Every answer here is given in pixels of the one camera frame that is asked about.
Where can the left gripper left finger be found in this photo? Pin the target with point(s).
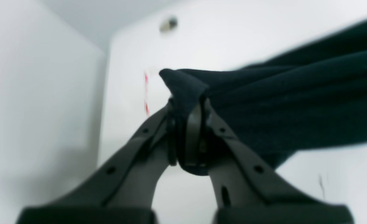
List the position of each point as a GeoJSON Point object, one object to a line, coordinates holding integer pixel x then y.
{"type": "Point", "coordinates": [121, 191]}

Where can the black T-shirt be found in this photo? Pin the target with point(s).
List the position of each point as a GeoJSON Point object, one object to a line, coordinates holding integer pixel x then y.
{"type": "Point", "coordinates": [312, 97]}

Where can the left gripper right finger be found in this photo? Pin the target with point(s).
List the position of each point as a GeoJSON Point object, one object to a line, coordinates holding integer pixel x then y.
{"type": "Point", "coordinates": [247, 189]}

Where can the red tape rectangle marking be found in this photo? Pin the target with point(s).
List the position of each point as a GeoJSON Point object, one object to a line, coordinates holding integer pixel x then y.
{"type": "Point", "coordinates": [146, 94]}

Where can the right table grommet hole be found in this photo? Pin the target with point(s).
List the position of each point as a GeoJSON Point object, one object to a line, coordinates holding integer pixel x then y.
{"type": "Point", "coordinates": [168, 25]}

